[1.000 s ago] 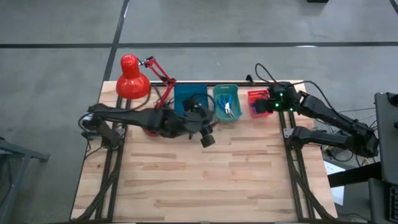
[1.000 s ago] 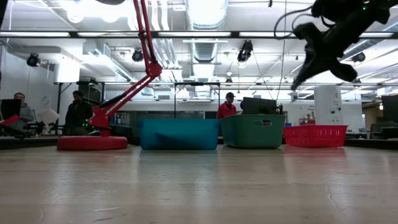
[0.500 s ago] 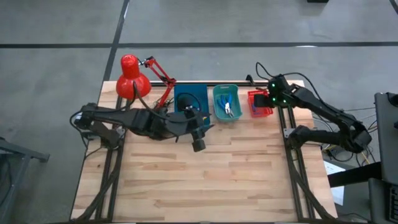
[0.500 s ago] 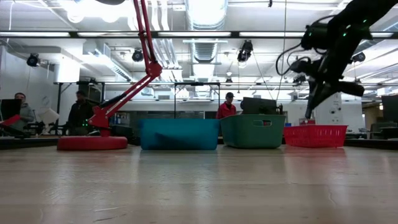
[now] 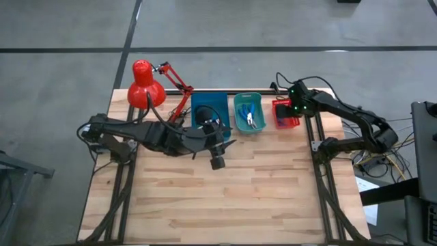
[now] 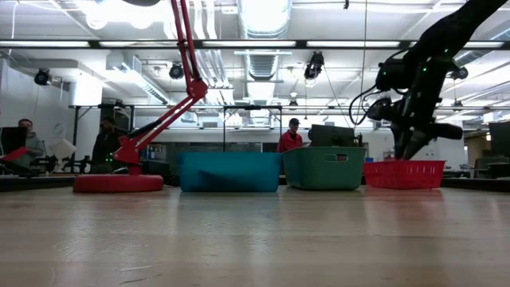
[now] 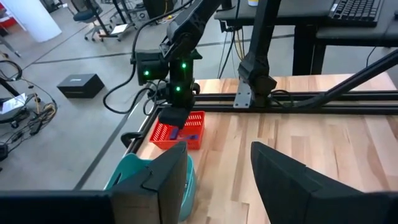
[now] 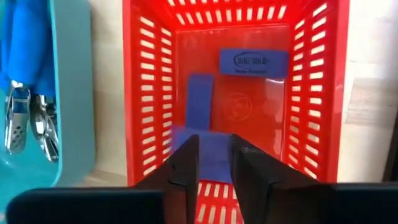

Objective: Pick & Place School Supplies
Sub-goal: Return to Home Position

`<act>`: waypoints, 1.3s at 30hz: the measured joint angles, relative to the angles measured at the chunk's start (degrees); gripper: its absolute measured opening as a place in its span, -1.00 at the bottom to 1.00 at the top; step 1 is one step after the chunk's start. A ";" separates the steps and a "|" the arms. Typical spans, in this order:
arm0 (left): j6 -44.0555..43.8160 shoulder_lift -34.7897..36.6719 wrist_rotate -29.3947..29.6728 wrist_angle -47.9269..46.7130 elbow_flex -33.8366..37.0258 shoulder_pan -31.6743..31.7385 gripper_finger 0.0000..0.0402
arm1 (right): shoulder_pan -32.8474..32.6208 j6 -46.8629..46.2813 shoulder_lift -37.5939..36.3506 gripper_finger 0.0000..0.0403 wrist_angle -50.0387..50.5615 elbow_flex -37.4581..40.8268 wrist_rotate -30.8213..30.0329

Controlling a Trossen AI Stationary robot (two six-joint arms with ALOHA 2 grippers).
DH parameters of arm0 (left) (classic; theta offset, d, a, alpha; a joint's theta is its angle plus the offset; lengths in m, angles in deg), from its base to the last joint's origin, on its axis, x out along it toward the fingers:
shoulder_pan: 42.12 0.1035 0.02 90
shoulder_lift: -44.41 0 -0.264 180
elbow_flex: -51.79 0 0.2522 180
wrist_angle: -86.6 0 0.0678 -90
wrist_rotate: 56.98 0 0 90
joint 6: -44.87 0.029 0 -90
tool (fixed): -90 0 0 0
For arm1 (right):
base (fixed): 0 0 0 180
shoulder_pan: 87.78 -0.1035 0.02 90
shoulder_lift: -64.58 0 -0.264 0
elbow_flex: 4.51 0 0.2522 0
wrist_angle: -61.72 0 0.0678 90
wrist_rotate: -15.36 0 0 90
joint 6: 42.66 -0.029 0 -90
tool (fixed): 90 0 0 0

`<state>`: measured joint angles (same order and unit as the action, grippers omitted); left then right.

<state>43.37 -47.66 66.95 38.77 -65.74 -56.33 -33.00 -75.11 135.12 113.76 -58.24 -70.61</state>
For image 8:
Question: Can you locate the red slotted plastic basket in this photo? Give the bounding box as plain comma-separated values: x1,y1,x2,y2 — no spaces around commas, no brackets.
122,0,351,224

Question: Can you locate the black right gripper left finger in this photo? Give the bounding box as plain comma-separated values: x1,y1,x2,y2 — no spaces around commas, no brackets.
6,134,200,224

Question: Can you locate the blue rectangular eraser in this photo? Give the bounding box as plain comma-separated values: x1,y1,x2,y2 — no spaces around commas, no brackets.
172,125,234,185
218,47,290,79
185,73,215,131

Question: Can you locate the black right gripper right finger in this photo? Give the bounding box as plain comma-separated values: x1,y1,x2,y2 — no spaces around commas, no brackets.
229,134,398,224

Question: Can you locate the green plastic bin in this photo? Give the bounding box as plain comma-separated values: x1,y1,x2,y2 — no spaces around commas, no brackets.
0,0,96,215

